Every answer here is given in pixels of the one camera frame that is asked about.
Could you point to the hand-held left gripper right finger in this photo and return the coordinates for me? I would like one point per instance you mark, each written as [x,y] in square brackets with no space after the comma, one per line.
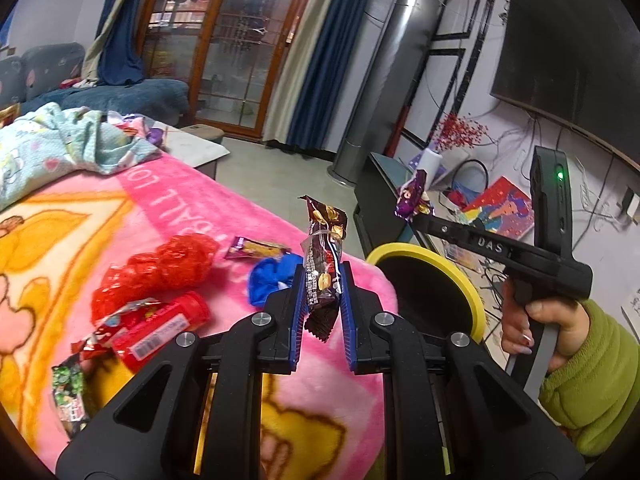
[347,320]

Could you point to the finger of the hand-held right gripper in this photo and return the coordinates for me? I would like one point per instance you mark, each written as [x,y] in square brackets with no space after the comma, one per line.
[435,227]

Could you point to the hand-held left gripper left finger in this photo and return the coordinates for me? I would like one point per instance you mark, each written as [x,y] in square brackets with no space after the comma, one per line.
[297,310]

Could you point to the purple snack wrapper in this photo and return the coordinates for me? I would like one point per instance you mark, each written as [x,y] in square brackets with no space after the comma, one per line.
[412,195]

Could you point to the blue plastic bag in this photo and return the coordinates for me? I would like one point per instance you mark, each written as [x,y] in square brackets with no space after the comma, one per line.
[270,275]

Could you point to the brown snack wrapper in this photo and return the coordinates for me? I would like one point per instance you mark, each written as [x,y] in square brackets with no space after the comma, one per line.
[322,260]

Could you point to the yellow-rimmed black trash bin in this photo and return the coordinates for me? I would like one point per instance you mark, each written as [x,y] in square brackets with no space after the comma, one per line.
[470,290]

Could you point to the purple yellow candy wrapper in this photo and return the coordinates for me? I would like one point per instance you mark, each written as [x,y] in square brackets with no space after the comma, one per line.
[257,248]

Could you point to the red cylindrical container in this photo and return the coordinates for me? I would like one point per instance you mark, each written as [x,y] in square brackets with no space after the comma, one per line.
[160,330]

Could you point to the red plastic bag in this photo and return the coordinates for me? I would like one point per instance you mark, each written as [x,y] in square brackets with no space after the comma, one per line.
[150,270]

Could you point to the red snack wrapper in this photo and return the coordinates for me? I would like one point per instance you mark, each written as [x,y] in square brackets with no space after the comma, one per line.
[100,342]

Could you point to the green snack packet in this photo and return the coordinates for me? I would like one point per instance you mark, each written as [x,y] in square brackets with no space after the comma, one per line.
[70,390]

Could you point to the person's right forearm green sleeve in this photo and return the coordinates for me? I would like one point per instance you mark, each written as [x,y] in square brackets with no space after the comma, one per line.
[600,390]

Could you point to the person's right hand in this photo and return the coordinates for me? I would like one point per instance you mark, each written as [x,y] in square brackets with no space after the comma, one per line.
[570,325]

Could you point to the colourful portrait painting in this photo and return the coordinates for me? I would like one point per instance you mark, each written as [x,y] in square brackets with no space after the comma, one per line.
[505,210]

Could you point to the white ribbed vase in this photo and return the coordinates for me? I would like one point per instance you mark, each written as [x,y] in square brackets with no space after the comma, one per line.
[432,160]

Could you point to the long television cabinet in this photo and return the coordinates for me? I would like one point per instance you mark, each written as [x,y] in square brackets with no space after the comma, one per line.
[380,180]

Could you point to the pink printed blanket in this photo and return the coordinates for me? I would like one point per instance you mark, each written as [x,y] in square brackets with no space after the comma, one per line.
[225,210]

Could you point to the silver tower air conditioner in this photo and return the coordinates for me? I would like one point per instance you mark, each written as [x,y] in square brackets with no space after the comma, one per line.
[380,85]

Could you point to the white top coffee table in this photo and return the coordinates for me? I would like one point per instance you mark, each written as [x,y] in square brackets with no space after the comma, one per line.
[200,152]

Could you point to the blue curtain with beige lining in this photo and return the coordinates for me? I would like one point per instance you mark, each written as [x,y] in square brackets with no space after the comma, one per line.
[325,60]
[122,35]

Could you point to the round grey stool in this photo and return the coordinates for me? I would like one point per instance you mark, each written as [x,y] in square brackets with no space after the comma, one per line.
[202,132]

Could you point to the purple bag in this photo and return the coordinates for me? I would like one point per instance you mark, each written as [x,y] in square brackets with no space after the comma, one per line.
[145,132]

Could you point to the blue grey sofa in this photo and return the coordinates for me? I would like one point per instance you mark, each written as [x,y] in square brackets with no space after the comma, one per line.
[125,97]

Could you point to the wooden sliding glass door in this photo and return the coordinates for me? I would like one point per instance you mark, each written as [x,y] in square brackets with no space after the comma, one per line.
[225,45]

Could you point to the light blue printed quilt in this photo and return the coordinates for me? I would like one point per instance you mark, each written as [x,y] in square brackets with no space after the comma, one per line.
[50,150]

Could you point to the black wall television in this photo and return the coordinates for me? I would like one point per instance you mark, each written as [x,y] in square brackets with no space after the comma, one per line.
[575,45]

